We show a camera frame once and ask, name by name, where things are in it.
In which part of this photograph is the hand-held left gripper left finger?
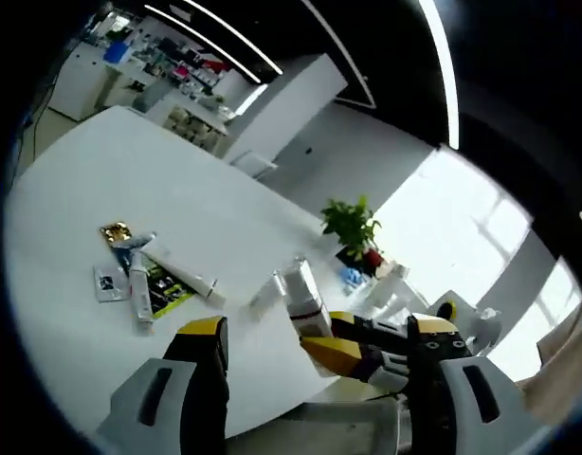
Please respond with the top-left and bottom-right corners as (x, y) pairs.
(95, 315), (230, 455)

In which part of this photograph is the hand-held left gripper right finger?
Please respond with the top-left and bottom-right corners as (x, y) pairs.
(406, 312), (551, 455)

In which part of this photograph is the tall white skincare bottle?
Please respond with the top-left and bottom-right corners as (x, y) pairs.
(282, 257), (334, 341)

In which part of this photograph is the green black skincare sachet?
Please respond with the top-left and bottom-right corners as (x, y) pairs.
(143, 258), (196, 319)

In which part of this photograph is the white skincare tube red label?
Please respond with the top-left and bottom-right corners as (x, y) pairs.
(128, 250), (155, 337)

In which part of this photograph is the white skincare bottle red collar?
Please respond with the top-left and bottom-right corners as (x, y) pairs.
(141, 240), (227, 308)

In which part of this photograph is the white skincare sachet dark print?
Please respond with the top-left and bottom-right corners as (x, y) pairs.
(92, 264), (131, 304)

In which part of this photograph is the blue white skincare pack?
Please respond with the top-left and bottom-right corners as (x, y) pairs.
(111, 230), (158, 274)

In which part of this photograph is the gold skincare sachet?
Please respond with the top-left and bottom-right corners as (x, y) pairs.
(99, 220), (133, 248)

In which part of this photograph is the white plastic container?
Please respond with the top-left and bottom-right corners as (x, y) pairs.
(373, 263), (430, 319)

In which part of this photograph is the blue glove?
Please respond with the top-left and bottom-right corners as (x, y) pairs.
(338, 265), (369, 287)

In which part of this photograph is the large bright window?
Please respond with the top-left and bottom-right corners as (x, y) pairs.
(373, 146), (582, 372)

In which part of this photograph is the green potted plant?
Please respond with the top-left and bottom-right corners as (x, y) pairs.
(320, 194), (383, 264)

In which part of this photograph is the low white display shelf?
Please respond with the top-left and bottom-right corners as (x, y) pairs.
(164, 100), (228, 154)

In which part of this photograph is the long curved ceiling light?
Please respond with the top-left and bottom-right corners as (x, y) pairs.
(417, 0), (462, 151)

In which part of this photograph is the straight ceiling strip light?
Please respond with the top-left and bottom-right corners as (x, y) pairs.
(143, 4), (269, 84)
(181, 0), (284, 76)

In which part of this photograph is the cluttered white workbench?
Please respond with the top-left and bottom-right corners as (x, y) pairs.
(48, 12), (236, 120)

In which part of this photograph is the blue crate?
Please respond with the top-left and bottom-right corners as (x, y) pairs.
(102, 39), (132, 65)

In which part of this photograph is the white frame chair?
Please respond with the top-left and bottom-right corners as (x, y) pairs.
(230, 151), (279, 181)

